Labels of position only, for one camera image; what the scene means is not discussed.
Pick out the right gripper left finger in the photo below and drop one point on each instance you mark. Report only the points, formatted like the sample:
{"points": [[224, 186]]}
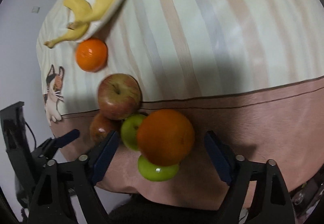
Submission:
{"points": [[51, 201]]}

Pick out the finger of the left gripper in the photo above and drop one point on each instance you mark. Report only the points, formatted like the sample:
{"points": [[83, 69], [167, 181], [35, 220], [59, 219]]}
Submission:
{"points": [[47, 150]]}

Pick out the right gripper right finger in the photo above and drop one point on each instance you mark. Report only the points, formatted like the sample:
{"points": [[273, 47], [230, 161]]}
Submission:
{"points": [[271, 201]]}

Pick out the dark red apple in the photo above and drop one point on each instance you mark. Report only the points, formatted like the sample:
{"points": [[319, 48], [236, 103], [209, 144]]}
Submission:
{"points": [[101, 126]]}

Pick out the small green apple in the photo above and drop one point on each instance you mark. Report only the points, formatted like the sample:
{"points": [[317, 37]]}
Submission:
{"points": [[129, 129]]}

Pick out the large green apple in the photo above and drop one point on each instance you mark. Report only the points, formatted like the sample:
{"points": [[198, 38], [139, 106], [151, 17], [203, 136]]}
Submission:
{"points": [[156, 173]]}

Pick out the small orange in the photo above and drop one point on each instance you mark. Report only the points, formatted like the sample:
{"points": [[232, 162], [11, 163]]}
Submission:
{"points": [[91, 55]]}

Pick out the large orange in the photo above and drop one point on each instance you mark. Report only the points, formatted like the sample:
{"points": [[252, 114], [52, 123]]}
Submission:
{"points": [[165, 137]]}

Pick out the small yellow banana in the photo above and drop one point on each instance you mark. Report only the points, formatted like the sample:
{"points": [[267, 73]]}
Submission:
{"points": [[80, 9]]}

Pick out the striped cream blanket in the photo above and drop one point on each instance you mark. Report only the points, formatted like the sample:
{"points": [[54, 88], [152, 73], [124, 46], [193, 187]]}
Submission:
{"points": [[250, 70]]}

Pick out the white wall socket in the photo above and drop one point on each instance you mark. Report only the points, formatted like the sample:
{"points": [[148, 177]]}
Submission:
{"points": [[35, 9]]}

